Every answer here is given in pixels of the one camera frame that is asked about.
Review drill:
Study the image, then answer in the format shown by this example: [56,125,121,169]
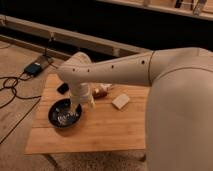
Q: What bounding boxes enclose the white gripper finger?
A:
[88,98,95,111]
[70,100,78,113]

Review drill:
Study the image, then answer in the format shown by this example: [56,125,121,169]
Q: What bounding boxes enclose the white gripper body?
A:
[69,83,91,104]

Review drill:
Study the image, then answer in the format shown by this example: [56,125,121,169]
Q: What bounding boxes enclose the black eraser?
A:
[57,83,69,94]

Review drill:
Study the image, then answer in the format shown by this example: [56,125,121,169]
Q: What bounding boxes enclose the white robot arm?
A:
[58,47,213,171]

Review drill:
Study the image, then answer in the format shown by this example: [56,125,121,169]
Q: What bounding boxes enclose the white sponge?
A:
[112,94,130,109]

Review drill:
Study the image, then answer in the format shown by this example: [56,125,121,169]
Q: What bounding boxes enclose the black bowl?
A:
[48,98,82,128]

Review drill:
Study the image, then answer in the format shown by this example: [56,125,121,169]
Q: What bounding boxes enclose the wooden table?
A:
[25,74,148,154]

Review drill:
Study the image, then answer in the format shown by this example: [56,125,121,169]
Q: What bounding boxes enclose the black power adapter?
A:
[24,63,42,76]

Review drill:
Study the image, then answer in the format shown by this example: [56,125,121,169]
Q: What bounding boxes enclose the black floor cable left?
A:
[0,59,54,145]

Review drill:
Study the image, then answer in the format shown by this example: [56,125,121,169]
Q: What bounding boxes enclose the long wooden bench rail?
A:
[0,14,149,57]

